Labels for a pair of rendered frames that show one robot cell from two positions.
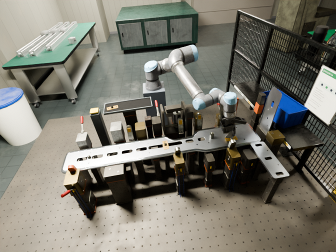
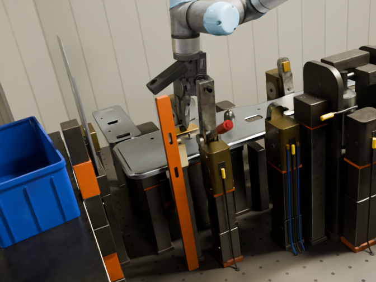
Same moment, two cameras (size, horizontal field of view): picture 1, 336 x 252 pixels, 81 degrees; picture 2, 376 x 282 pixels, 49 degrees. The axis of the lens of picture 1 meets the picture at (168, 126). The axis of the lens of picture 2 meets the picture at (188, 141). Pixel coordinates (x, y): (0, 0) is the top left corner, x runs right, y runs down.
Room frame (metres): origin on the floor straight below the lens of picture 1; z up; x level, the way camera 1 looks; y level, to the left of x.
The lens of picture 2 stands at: (2.05, -0.65, 1.52)
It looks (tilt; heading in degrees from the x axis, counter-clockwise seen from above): 27 degrees down; 168
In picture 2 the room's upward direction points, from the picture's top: 9 degrees counter-clockwise
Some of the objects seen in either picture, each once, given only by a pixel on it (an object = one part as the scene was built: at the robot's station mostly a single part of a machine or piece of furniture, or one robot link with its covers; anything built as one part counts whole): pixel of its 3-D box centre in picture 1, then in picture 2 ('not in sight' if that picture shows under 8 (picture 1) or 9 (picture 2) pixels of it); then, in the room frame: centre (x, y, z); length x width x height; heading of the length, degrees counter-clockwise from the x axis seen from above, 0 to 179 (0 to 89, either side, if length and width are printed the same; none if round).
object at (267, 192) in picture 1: (271, 187); (116, 150); (0.68, -0.63, 0.84); 0.05 x 0.05 x 0.29; 7
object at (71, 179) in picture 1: (81, 194); not in sight; (0.72, 0.59, 0.88); 0.14 x 0.09 x 0.36; 7
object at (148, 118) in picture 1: (150, 137); not in sight; (1.19, 0.15, 0.90); 0.05 x 0.05 x 0.40; 7
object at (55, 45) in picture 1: (66, 55); not in sight; (4.54, 2.15, 0.50); 2.74 x 1.03 x 1.00; 2
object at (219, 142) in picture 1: (163, 146); (331, 93); (0.97, 0.05, 1.00); 1.38 x 0.22 x 0.02; 97
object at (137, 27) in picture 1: (156, 25); not in sight; (6.85, 0.09, 0.44); 2.21 x 2.10 x 0.87; 92
